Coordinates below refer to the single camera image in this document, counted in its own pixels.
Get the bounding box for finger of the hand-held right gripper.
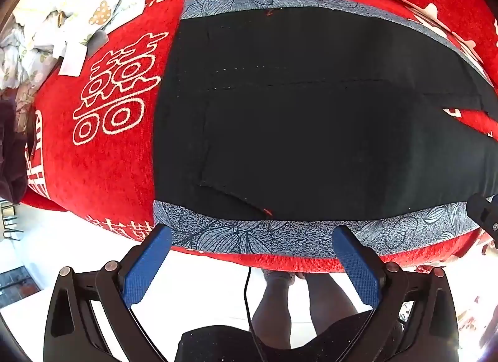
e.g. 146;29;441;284
467;193;498;248

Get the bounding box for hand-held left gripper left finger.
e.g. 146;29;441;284
44;224;188;362

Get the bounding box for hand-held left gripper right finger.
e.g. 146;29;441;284
332;225;460;362

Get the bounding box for black pants with floral stripes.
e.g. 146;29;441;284
153;0;498;256

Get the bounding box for person's right leg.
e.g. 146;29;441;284
305;273;359;338

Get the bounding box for person's leg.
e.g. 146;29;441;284
251;270;293;349
305;273;359;338

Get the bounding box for person's shoe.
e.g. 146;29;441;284
262;268;297;282

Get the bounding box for person's left leg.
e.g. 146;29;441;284
251;270;293;349

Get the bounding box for person's black shorts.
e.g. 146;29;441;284
174;309;404;362

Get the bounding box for red printed blanket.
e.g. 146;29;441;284
19;0;498;274

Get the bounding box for dark blue floor mat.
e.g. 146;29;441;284
0;265;40;305

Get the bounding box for dark purple cloth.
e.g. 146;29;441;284
0;99;31;204

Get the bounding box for pale floral cloth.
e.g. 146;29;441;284
0;27;53;92

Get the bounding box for white printed garment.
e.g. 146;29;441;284
13;0;147;77

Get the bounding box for black cable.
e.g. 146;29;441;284
243;268;270;362

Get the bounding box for metal furniture frame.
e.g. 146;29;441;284
0;199;25;242

